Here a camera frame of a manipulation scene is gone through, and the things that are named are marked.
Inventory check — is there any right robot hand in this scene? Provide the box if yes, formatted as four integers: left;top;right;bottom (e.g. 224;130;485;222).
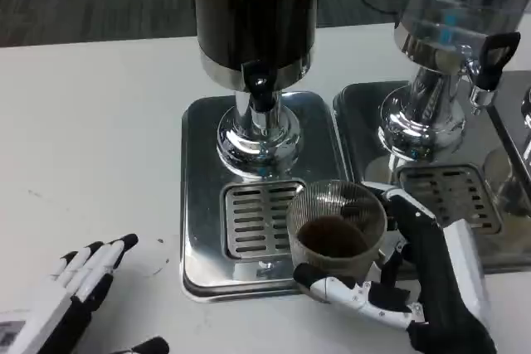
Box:
292;182;497;354

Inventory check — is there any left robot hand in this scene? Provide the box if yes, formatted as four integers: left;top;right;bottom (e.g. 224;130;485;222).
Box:
0;232;170;354

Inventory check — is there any black loop-handle tap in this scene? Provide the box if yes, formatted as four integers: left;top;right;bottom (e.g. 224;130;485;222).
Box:
467;32;522;106

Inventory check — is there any clear drink dispenser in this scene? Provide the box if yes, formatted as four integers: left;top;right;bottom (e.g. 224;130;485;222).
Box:
377;0;531;162

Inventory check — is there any steel base tray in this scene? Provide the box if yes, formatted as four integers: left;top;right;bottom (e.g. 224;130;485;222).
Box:
180;90;358;303
331;80;531;274

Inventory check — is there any steel drip grid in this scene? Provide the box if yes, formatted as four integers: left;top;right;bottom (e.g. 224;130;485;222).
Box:
393;162;503;235
219;179;308;262

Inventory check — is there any dark drink dispenser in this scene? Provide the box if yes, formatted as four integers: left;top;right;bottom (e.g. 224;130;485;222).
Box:
190;0;321;179

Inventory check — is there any polished steel box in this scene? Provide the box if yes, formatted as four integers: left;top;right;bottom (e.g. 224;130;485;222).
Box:
485;70;531;218

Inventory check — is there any clear ribbed glass cup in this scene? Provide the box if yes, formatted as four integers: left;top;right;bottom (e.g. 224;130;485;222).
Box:
285;179;389;284

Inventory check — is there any black tap with chrome spout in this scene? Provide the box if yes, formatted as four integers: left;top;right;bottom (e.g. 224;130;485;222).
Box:
241;59;278;127

